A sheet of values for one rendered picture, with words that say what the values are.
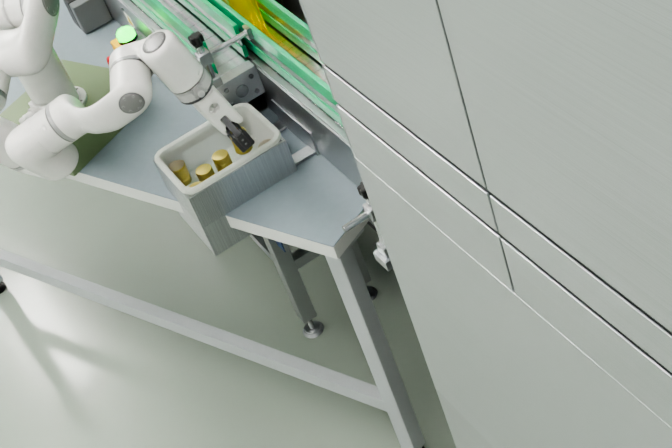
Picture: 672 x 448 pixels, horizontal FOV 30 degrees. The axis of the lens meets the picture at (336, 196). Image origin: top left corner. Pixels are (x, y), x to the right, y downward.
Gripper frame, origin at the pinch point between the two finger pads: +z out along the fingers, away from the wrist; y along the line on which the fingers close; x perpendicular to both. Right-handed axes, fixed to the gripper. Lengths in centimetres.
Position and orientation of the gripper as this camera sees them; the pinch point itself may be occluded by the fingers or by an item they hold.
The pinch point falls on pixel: (238, 136)
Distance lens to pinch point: 244.6
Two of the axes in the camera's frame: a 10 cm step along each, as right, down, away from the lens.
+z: 4.8, 5.6, 6.8
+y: -4.8, -4.8, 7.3
